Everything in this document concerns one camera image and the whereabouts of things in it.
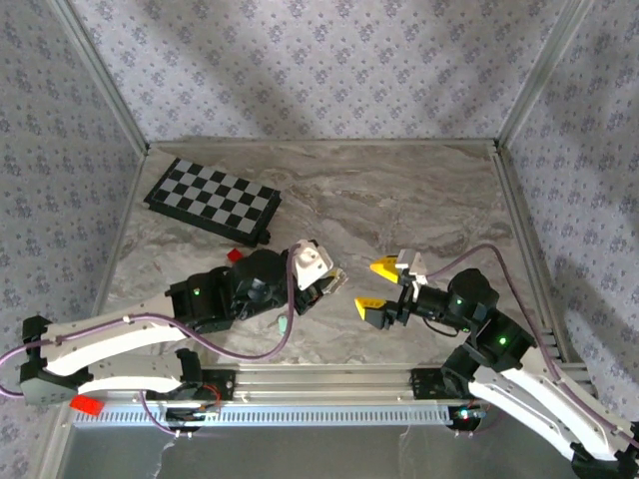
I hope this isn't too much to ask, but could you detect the black grey chessboard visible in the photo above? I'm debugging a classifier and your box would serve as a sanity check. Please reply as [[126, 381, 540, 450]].
[[143, 158, 283, 248]]

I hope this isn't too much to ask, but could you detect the white slotted cable duct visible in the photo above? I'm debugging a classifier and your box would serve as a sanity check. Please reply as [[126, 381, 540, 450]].
[[72, 402, 451, 428]]

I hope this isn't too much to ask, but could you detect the aluminium frame post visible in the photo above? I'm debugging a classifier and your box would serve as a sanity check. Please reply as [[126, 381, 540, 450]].
[[49, 0, 151, 157], [496, 0, 598, 151]]

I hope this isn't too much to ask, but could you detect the aluminium table edge rail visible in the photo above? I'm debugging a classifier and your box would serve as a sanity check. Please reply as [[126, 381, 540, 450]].
[[491, 142, 573, 363], [89, 149, 151, 320]]

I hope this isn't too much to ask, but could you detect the red tag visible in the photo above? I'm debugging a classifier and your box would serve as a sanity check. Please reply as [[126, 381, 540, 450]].
[[68, 393, 106, 418]]

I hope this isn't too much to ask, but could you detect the small circuit board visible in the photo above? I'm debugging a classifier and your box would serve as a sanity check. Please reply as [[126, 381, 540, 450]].
[[164, 406, 224, 433], [448, 403, 493, 435]]

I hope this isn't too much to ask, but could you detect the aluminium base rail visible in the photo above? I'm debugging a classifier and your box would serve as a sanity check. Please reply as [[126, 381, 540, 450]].
[[199, 362, 596, 403]]

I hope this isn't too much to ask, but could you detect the grey metal sheet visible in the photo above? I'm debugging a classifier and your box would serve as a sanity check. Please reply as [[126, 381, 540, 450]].
[[54, 423, 580, 479]]

